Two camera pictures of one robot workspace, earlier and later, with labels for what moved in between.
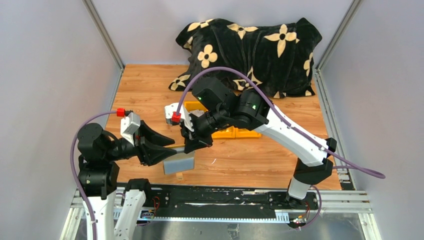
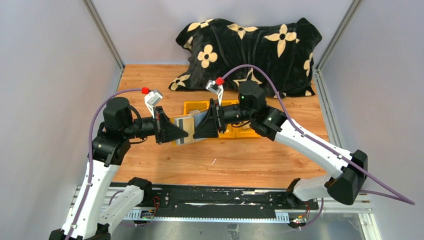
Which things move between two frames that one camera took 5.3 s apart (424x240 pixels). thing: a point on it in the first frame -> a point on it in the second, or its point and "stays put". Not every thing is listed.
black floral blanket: x=280 y=56 stays put
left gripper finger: x=154 y=138 -> x=168 y=131
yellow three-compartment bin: x=232 y=132 stays put
